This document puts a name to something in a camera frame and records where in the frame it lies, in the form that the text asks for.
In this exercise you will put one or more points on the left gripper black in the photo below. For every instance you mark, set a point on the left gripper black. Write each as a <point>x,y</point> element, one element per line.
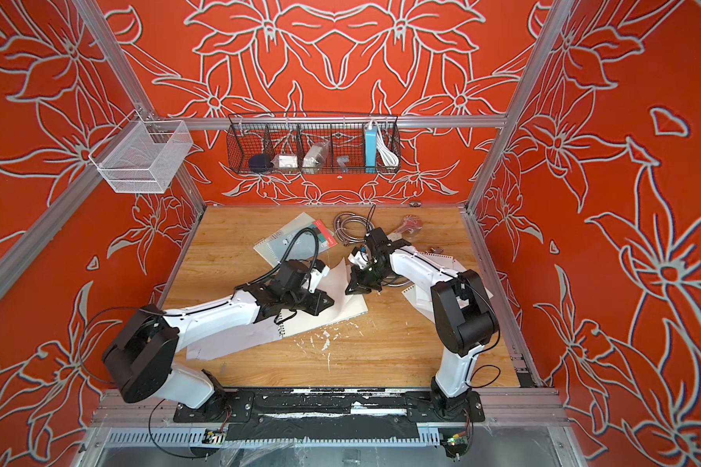
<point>319,304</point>

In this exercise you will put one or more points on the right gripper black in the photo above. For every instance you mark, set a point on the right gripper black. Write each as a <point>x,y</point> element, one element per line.
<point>355,282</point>

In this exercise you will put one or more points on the white sticker picture notebook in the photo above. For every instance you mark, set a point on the white sticker picture notebook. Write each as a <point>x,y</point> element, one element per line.
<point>244,337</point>

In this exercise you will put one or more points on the teal steno notes notebook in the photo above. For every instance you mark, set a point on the teal steno notes notebook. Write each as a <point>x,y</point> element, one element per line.
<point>303,245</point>

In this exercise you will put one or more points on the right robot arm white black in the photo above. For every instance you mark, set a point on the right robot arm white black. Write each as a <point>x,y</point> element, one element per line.
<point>462,312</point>

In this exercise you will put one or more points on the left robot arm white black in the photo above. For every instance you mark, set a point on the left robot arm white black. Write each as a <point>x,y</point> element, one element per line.
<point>140,360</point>

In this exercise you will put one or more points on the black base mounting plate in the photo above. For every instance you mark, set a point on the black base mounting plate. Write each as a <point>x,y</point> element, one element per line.
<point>334,414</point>

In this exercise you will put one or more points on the small metal clip in basket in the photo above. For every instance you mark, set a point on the small metal clip in basket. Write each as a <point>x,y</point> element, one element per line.
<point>343,162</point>

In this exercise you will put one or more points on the clear plastic bag in basket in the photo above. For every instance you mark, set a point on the clear plastic bag in basket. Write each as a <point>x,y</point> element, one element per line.
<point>316,157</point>

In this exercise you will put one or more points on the white small box in basket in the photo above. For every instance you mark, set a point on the white small box in basket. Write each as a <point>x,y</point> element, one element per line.
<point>286,162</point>

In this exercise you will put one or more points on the dark round object in basket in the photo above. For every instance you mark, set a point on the dark round object in basket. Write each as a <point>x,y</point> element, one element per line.
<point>260,163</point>

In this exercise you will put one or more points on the light blue box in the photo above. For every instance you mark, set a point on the light blue box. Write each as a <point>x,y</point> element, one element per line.
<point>370,147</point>

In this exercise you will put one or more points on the black wire wall basket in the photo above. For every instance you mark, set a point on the black wire wall basket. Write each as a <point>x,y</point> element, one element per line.
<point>250,134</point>

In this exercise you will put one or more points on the white wire basket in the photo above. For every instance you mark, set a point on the white wire basket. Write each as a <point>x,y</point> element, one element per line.
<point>144,157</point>

